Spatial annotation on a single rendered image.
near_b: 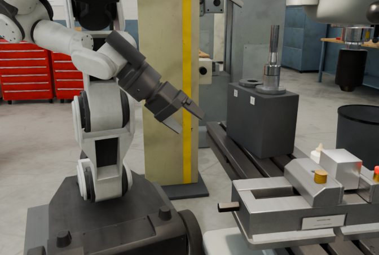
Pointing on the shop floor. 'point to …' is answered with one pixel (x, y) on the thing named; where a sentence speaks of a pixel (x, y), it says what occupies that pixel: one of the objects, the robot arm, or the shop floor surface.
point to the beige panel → (171, 76)
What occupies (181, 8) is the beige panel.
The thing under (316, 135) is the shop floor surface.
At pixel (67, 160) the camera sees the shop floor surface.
